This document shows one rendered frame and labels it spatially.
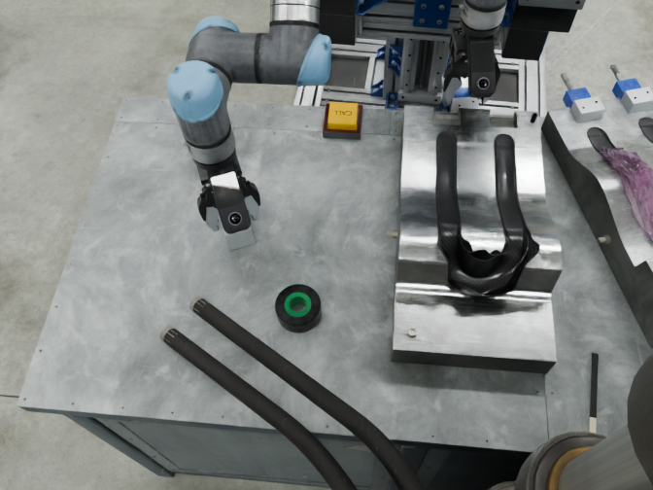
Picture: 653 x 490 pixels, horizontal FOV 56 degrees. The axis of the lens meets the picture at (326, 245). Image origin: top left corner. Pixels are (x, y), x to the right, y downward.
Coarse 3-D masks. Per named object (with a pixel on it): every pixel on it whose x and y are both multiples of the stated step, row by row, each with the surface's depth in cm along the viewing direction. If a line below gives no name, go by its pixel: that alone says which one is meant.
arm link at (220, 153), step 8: (232, 136) 96; (184, 144) 95; (224, 144) 94; (232, 144) 96; (192, 152) 95; (200, 152) 94; (208, 152) 94; (216, 152) 94; (224, 152) 95; (232, 152) 97; (200, 160) 96; (208, 160) 95; (216, 160) 96
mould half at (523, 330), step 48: (432, 144) 117; (480, 144) 117; (528, 144) 116; (432, 192) 112; (480, 192) 112; (528, 192) 112; (432, 240) 101; (480, 240) 101; (432, 288) 105; (528, 288) 103; (432, 336) 101; (480, 336) 101; (528, 336) 100
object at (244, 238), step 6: (228, 234) 113; (234, 234) 113; (240, 234) 114; (246, 234) 114; (252, 234) 115; (228, 240) 114; (234, 240) 115; (240, 240) 115; (246, 240) 116; (252, 240) 117; (228, 246) 116; (234, 246) 116; (240, 246) 117
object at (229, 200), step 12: (228, 168) 100; (216, 180) 100; (228, 180) 100; (216, 192) 99; (228, 192) 100; (240, 192) 100; (216, 204) 100; (228, 204) 100; (240, 204) 100; (228, 216) 99; (240, 216) 100; (228, 228) 99; (240, 228) 100
